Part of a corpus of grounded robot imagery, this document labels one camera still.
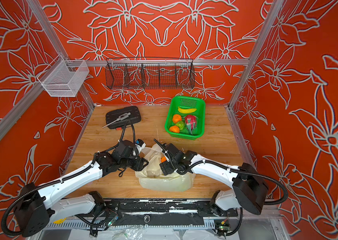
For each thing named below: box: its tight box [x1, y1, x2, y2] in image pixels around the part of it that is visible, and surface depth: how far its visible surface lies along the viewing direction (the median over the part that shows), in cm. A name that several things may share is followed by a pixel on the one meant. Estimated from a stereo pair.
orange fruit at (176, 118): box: [172, 114, 182, 124], surface depth 108 cm
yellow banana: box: [178, 106, 197, 114], surface depth 116 cm
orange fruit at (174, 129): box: [169, 125, 180, 133], surface depth 99 cm
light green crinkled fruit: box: [175, 120, 185, 131], surface depth 102 cm
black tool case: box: [106, 105, 141, 129], surface depth 107 cm
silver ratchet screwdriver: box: [102, 112, 131, 129], surface depth 105 cm
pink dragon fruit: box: [184, 114, 197, 135], surface depth 102 cm
